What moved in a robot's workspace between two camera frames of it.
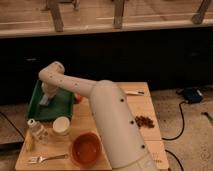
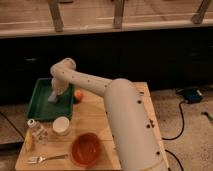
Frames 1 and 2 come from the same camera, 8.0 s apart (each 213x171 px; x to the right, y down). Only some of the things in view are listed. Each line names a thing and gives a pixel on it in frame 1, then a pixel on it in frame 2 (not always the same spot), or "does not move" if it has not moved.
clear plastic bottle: x=38 y=132 does not move
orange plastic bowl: x=86 y=148 does not move
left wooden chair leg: x=54 y=7 does not move
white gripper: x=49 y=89 -> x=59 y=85
